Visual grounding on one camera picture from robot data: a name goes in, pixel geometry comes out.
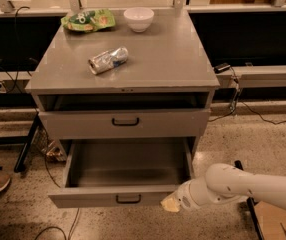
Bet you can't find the green chip bag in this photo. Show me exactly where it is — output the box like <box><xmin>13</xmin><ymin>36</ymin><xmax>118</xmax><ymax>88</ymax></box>
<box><xmin>61</xmin><ymin>9</ymin><xmax>116</xmax><ymax>32</ymax></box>

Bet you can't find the black floor cable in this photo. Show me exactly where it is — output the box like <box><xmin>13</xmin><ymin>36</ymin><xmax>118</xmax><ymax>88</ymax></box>
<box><xmin>32</xmin><ymin>130</ymin><xmax>81</xmax><ymax>240</ymax></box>

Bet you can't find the white bowl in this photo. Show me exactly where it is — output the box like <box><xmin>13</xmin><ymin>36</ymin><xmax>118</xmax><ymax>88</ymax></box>
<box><xmin>123</xmin><ymin>7</ymin><xmax>154</xmax><ymax>33</ymax></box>

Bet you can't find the cardboard box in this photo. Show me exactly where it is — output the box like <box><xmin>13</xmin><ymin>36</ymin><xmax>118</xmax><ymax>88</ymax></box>
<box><xmin>253</xmin><ymin>163</ymin><xmax>286</xmax><ymax>240</ymax></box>

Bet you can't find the grey top drawer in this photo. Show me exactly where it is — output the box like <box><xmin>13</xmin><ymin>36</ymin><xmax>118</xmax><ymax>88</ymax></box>
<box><xmin>39</xmin><ymin>109</ymin><xmax>210</xmax><ymax>139</ymax></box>

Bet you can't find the grey drawer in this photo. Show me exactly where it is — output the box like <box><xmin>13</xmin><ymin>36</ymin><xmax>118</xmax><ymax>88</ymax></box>
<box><xmin>39</xmin><ymin>109</ymin><xmax>210</xmax><ymax>139</ymax></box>
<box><xmin>49</xmin><ymin>138</ymin><xmax>194</xmax><ymax>208</ymax></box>

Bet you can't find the brown shoe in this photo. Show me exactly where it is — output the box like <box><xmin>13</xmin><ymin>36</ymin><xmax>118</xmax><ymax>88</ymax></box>
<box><xmin>0</xmin><ymin>172</ymin><xmax>11</xmax><ymax>192</ymax></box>

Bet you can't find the grey drawer cabinet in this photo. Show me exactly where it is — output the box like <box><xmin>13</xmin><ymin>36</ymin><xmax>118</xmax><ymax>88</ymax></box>
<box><xmin>25</xmin><ymin>7</ymin><xmax>221</xmax><ymax>198</ymax></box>

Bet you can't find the black power adapter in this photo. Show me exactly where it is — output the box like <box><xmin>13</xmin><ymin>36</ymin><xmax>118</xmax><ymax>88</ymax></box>
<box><xmin>214</xmin><ymin>63</ymin><xmax>230</xmax><ymax>74</ymax></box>

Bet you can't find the crushed silver can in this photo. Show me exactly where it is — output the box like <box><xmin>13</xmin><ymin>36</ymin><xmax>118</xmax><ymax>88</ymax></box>
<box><xmin>88</xmin><ymin>46</ymin><xmax>128</xmax><ymax>75</ymax></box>

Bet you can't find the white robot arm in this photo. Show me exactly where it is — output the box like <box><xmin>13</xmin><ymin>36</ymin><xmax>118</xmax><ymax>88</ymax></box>
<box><xmin>161</xmin><ymin>163</ymin><xmax>286</xmax><ymax>212</ymax></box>

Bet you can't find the black cable right floor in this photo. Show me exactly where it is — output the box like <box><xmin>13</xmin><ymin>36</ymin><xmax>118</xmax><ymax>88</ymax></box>
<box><xmin>208</xmin><ymin>67</ymin><xmax>286</xmax><ymax>126</ymax></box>

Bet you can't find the black table leg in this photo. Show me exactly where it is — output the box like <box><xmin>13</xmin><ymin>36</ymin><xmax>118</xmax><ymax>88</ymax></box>
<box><xmin>14</xmin><ymin>116</ymin><xmax>39</xmax><ymax>173</ymax></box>

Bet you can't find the black metal stand leg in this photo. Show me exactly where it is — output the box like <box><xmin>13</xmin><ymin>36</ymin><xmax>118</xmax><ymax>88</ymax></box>
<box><xmin>233</xmin><ymin>160</ymin><xmax>265</xmax><ymax>240</ymax></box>

